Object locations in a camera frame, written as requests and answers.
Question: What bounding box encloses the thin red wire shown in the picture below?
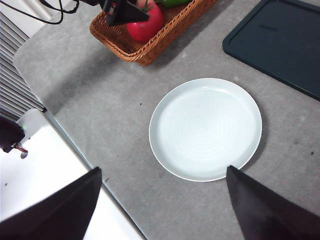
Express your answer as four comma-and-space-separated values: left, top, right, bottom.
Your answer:
14, 142, 29, 154

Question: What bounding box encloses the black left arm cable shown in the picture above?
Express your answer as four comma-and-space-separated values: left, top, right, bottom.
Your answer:
0, 0, 65, 25
39, 0, 81, 15

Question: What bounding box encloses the pale grey round plate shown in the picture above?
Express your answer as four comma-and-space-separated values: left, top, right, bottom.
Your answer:
148, 77, 263, 183

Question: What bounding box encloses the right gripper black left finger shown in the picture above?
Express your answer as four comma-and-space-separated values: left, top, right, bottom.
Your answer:
0, 166, 103, 240

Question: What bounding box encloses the brown wicker basket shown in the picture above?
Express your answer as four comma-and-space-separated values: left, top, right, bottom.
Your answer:
89, 0, 218, 67

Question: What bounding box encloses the red tomato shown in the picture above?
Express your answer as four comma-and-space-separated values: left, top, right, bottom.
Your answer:
125, 0, 165, 43

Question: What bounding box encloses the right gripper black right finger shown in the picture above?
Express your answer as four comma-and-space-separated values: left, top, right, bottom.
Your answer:
226, 164, 320, 240

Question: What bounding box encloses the dark rectangular tray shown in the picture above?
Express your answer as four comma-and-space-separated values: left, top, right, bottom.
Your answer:
222, 0, 320, 102

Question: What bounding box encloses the grey ribbed panel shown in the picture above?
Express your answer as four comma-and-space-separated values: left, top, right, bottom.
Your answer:
0, 13, 47, 122

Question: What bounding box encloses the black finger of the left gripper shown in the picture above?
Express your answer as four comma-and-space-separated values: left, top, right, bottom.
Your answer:
107, 0, 150, 27

